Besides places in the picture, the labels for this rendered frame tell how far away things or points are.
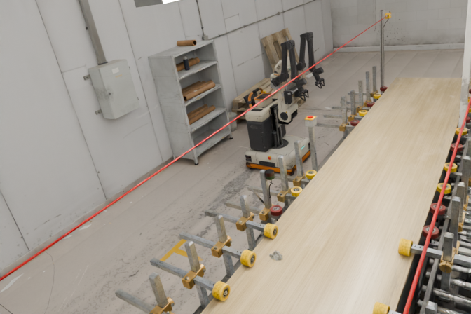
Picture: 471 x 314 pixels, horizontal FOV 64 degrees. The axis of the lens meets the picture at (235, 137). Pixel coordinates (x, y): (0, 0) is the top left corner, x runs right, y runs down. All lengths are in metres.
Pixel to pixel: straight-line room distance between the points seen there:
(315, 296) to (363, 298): 0.22
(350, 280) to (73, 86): 3.51
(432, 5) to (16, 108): 8.49
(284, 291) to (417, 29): 8.63
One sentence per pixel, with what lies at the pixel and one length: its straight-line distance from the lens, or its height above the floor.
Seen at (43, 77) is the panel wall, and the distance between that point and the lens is 4.37.
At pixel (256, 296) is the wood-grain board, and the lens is 2.00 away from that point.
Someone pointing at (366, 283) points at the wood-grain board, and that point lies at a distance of 2.03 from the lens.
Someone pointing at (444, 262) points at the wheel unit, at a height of 0.97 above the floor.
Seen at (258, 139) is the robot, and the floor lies 0.46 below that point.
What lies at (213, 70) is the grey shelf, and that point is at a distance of 5.65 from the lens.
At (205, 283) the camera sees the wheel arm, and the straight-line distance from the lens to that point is 2.03.
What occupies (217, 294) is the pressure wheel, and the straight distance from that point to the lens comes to 1.97.
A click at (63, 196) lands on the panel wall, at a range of 4.62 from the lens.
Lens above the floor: 2.35
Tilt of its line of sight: 23 degrees down
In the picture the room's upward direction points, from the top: 10 degrees counter-clockwise
